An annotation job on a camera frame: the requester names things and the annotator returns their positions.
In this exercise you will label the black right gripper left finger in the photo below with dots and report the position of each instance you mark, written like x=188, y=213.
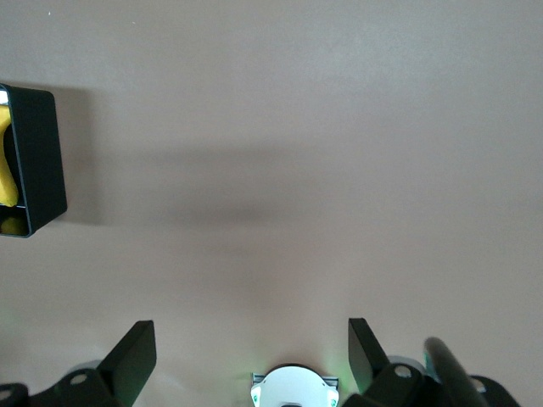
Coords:
x=123, y=369

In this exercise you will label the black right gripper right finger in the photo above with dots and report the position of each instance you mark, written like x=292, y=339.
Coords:
x=369, y=364

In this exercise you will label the yellow banana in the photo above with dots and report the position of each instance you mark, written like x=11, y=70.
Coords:
x=7, y=182

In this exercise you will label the black plastic box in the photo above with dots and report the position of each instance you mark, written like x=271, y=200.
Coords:
x=38, y=161

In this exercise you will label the brown table mat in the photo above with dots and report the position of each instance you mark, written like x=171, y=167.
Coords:
x=297, y=169

